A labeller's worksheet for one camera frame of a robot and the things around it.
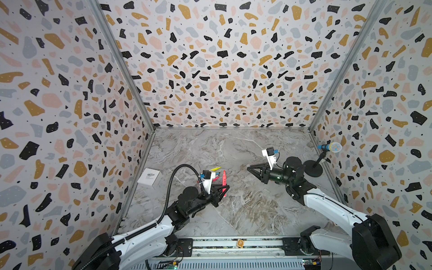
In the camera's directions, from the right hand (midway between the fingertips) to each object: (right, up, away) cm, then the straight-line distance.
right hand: (250, 169), depth 75 cm
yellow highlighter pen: (-17, -4, +26) cm, 31 cm away
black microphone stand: (+41, -3, +26) cm, 49 cm away
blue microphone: (+40, +10, +4) cm, 41 cm away
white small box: (-52, -7, +15) cm, 54 cm away
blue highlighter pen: (-20, -1, -8) cm, 22 cm away
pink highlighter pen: (-11, -5, -2) cm, 13 cm away
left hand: (-9, -8, -2) cm, 12 cm away
